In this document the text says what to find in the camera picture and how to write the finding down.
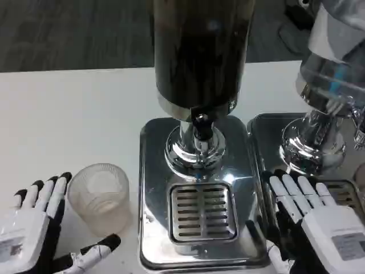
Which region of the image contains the clear drink dispenser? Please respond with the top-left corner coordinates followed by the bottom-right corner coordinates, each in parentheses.
top-left (246, 0), bottom-right (365, 206)

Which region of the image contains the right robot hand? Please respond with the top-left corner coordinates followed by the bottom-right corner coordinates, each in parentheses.
top-left (262, 168), bottom-right (365, 274)

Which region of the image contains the clear ribbed glass cup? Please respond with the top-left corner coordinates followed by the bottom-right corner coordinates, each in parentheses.
top-left (67, 163), bottom-right (132, 237)

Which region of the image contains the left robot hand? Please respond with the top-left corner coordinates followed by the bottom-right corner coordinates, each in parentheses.
top-left (0, 171), bottom-right (121, 274)

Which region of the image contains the dark drink dispenser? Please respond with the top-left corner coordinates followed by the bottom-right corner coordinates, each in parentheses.
top-left (137, 0), bottom-right (271, 271)

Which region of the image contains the black dispenser tap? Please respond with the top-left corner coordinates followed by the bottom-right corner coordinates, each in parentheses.
top-left (190, 106), bottom-right (215, 142)

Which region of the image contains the steel drip tray grid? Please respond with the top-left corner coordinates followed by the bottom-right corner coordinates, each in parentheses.
top-left (169, 183), bottom-right (238, 244)
top-left (325, 179), bottom-right (365, 209)

